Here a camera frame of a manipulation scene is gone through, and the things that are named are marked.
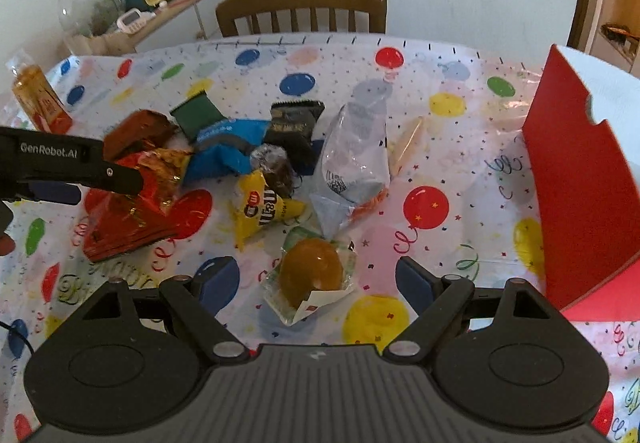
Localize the brown foil snack packet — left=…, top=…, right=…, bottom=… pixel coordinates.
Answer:
left=103, top=109, right=177, bottom=161

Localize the balloon pattern tablecloth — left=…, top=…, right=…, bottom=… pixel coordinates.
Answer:
left=1, top=34, right=639, bottom=442

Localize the green snack packet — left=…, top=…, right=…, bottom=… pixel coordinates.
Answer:
left=170, top=91, right=226, bottom=143

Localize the blue snack packet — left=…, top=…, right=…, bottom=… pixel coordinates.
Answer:
left=182, top=119, right=269, bottom=184

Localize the wrapped round pastry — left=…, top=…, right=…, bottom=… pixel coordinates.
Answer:
left=262, top=226, right=357, bottom=327

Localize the black cable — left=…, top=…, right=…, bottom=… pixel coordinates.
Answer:
left=0, top=319, right=36, bottom=357

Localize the glass fish bowl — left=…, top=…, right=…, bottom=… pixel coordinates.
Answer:
left=58, top=0, right=125, bottom=36

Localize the wooden side table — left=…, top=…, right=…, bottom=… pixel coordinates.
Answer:
left=64, top=0, right=225, bottom=56

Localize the red gold snack bag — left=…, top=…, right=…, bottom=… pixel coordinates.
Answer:
left=82, top=148, right=191, bottom=263

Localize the white digital timer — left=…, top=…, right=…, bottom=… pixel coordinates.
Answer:
left=116, top=8, right=155, bottom=36

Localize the person's left hand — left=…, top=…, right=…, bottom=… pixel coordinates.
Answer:
left=0, top=234, right=15, bottom=257

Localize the white cabinet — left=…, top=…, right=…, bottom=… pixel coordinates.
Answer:
left=582, top=0, right=639, bottom=77

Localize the yellow M&M's packet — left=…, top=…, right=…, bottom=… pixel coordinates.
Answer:
left=232, top=170, right=307, bottom=250

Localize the dark foil candy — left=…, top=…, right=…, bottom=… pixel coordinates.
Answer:
left=250, top=144, right=294, bottom=198

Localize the black sesame snack packet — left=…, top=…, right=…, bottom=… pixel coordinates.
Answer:
left=262, top=99, right=324, bottom=175

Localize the clear plastic snack bag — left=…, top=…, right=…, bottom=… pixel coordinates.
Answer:
left=309, top=99, right=390, bottom=239

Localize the brown wooden chair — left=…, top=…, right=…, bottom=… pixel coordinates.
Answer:
left=216, top=0, right=387, bottom=38

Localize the orange drink bottle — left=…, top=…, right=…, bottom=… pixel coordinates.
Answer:
left=6, top=50, right=73, bottom=135

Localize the red white cardboard box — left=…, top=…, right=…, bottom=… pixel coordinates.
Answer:
left=522, top=45, right=639, bottom=322

